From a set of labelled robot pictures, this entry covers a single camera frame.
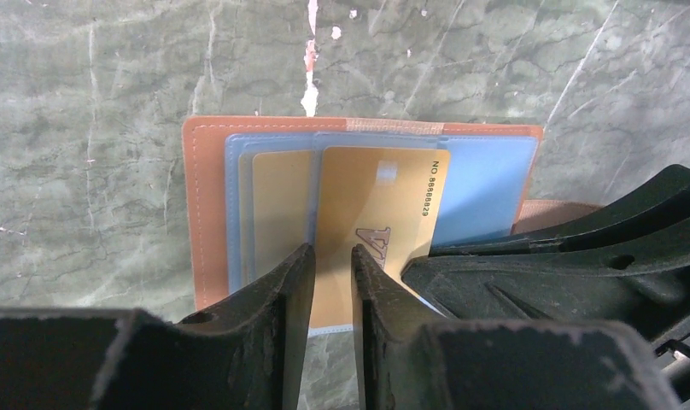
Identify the tan leather card holder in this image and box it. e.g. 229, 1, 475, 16
182, 115, 597, 309

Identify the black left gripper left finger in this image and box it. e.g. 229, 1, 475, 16
0, 244, 315, 409

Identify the gold card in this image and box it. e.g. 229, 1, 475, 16
309, 146, 451, 331
253, 150, 312, 277

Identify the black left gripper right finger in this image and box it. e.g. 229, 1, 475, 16
351, 245, 681, 409

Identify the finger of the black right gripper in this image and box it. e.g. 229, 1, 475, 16
403, 223, 690, 340
430, 164, 690, 256

